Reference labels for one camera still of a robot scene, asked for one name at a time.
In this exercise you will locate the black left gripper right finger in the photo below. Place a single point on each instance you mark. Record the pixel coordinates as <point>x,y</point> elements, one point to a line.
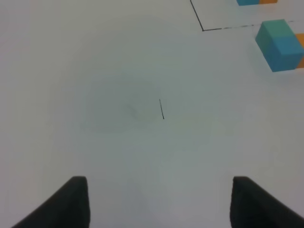
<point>253,207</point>

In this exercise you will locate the green block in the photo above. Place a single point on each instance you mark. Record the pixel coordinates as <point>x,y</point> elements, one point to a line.
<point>271,29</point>

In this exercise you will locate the orange template block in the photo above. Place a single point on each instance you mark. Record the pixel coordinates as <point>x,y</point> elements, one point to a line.
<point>267,1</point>

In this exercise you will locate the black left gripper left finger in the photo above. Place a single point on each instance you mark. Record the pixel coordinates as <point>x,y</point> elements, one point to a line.
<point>67,208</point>

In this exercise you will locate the blue template block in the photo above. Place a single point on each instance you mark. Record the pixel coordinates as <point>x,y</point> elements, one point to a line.
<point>247,2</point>

